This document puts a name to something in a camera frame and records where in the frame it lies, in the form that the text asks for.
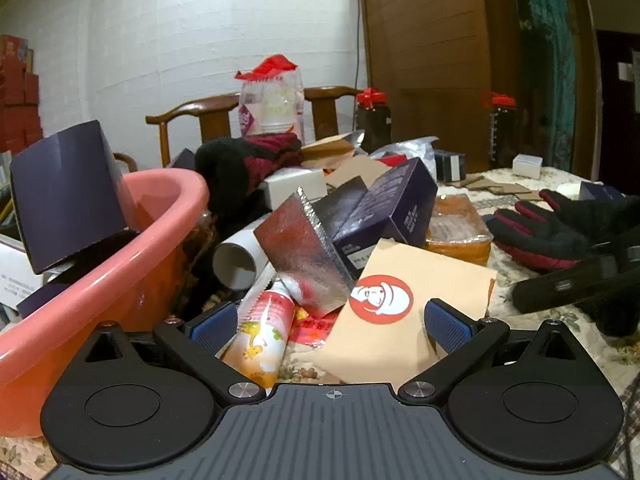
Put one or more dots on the plastic bag of cups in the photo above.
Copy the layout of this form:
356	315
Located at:
272	100

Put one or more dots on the white paper cup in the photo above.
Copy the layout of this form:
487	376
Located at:
567	189

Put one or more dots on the small blue box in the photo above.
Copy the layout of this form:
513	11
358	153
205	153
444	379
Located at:
602	191

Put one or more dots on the flat cardboard pieces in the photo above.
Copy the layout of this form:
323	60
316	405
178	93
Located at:
505	185

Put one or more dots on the dark jar red lid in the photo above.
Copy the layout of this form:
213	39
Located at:
500	130
372	120

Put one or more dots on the orange plastic package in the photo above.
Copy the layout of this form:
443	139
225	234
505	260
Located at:
457	230

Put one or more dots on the white cardboard tube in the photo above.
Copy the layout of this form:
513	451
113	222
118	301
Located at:
235	260

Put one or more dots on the floral cloth desktop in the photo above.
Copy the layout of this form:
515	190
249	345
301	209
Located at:
607	360

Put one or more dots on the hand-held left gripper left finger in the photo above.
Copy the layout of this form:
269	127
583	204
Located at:
215	327

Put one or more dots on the small white box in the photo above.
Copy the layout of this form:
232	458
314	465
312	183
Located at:
527	165

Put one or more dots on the red foil packet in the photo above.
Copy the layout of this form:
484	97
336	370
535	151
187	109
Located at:
312	327

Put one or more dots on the dark purple box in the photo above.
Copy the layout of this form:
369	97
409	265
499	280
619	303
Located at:
70	195

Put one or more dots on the brown paper bag red logo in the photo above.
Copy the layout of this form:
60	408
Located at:
400	330

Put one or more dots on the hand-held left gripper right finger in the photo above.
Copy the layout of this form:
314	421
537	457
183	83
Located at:
447	327

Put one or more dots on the white printed box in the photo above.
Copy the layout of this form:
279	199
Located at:
15	275

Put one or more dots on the silver foil bag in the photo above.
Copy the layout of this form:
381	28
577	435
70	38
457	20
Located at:
300	245

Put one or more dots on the crumpled silver bag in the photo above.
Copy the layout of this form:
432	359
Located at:
405	147

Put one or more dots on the pink plastic basin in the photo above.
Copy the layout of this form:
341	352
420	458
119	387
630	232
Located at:
125	285

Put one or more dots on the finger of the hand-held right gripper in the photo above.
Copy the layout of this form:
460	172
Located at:
565	285

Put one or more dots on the wooden chair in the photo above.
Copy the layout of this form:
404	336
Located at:
127	160
220	110

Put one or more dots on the wooden cabinet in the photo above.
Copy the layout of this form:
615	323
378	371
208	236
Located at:
425	35

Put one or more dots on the blue box white label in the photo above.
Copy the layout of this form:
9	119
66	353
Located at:
390	205

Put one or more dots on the stack of red boxes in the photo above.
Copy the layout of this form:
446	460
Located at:
20	95

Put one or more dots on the red black glove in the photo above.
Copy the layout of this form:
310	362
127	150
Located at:
560	225
250	160

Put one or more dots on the black white box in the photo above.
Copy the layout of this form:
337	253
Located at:
450	166

